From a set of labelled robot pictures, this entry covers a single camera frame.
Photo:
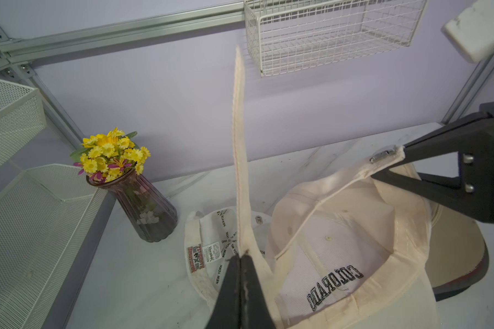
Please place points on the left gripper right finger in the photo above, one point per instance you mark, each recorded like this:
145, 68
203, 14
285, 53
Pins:
254, 312

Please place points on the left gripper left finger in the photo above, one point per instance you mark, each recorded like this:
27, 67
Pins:
226, 313

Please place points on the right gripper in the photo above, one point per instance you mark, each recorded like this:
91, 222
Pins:
471, 194

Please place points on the white baseball cap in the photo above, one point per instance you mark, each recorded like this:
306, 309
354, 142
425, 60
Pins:
210, 242

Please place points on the cream Colorado baseball cap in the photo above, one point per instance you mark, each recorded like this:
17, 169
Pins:
344, 251

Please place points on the tan dark-brim baseball cap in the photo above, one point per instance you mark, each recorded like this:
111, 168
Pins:
458, 257

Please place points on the purple glass vase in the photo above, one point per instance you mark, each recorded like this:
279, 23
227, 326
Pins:
151, 214

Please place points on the yellow flower bouquet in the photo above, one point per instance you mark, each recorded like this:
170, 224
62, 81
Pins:
104, 158

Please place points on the white two-tier mesh shelf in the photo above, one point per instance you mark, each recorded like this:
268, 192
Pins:
51, 220

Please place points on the white wire wall basket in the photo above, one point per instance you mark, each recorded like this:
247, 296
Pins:
289, 36

